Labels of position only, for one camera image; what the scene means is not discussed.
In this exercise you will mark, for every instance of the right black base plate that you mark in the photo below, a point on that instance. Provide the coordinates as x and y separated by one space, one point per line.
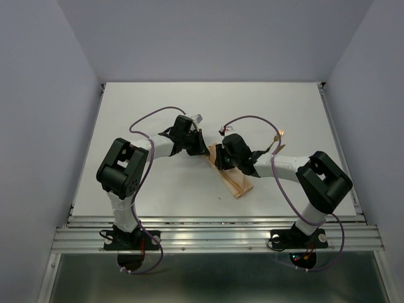
283 239

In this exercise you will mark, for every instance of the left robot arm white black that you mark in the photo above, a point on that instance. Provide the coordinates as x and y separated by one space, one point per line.
126 164

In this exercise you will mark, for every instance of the gold fork black handle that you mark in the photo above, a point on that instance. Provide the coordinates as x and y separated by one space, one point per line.
275 139

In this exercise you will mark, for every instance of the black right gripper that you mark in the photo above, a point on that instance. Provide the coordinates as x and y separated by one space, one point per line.
219 151

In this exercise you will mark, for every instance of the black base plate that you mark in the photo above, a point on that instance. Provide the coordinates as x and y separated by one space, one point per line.
283 239
115 240

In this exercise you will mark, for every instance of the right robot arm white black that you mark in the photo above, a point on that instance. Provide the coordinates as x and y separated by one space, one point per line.
322 180

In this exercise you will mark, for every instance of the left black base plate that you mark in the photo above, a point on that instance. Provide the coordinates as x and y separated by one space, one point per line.
115 240

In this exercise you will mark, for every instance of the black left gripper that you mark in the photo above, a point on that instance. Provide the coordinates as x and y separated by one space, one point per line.
201 148

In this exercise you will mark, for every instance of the peach cloth napkin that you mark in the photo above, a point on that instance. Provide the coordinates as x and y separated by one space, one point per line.
237 183

